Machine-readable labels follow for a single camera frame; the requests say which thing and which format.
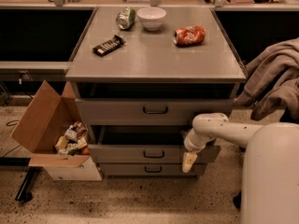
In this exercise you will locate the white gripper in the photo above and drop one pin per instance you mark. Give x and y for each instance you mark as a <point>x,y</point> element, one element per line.
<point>191,145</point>

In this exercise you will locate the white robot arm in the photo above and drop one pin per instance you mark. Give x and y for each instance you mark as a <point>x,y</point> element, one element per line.
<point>270,174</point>

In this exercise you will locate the grey drawer cabinet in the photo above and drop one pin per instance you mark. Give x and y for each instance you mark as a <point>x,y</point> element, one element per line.
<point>150,66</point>

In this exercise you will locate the grey top drawer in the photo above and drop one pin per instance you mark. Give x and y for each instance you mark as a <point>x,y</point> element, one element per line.
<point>147,111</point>

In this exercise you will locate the black office chair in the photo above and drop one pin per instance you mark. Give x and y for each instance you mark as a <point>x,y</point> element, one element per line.
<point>286,117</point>

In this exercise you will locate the snack packets in box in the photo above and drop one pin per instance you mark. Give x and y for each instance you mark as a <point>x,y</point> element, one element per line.
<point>74,141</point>

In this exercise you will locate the grey brown jacket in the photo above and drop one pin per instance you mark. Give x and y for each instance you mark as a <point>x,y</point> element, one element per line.
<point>273,81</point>

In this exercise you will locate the crushed orange soda can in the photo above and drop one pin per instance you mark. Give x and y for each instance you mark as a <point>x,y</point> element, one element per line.
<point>189,35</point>

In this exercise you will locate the black snack bar wrapper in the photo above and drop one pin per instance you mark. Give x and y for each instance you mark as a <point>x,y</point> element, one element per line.
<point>108,46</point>

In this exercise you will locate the cardboard box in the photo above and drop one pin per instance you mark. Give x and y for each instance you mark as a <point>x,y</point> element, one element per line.
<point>46,119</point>

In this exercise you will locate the white bowl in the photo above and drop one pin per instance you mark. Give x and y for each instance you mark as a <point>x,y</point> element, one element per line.
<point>151,18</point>

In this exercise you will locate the crushed green soda can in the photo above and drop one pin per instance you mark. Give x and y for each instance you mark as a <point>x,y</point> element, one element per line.
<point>126,18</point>

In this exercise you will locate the black desk leg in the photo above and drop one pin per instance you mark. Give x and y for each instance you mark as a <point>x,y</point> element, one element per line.
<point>24,194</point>

